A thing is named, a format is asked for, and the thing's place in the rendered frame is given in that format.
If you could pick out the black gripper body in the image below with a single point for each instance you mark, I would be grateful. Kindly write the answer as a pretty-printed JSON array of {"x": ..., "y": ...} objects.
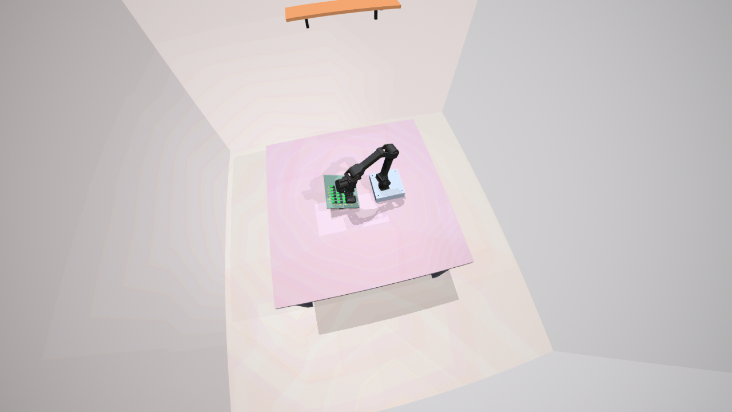
[{"x": 349, "y": 198}]

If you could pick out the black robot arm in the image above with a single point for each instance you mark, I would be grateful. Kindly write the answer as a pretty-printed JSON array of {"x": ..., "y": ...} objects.
[{"x": 357, "y": 170}]

